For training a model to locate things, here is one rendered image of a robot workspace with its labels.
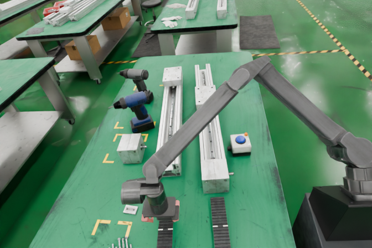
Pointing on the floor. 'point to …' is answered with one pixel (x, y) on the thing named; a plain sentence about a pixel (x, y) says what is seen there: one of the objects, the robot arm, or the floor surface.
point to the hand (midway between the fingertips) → (163, 219)
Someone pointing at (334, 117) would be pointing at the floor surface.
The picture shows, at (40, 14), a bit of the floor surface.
